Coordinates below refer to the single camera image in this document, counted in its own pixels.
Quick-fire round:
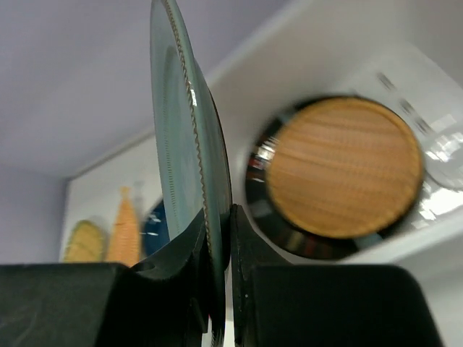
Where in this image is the dark blue leaf dish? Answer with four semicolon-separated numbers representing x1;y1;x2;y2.
141;200;170;257

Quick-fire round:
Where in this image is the orange woven round plate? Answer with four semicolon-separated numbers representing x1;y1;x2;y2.
266;97;424;239

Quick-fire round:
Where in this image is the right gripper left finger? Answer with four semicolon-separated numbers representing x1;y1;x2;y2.
1;212;212;346

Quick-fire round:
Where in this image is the teal round ceramic plate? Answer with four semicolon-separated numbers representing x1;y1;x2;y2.
150;1;232;346

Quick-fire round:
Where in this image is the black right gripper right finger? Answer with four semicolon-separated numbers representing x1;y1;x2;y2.
230;205;443;346

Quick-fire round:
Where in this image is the white plastic bin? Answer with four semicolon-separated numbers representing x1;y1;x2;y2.
208;1;462;271

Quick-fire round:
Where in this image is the yellow green bamboo-pattern plate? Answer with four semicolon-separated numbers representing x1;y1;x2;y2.
62;220;106;263

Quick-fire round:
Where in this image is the orange leaf-shaped plate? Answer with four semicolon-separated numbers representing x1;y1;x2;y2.
106;187;141;267

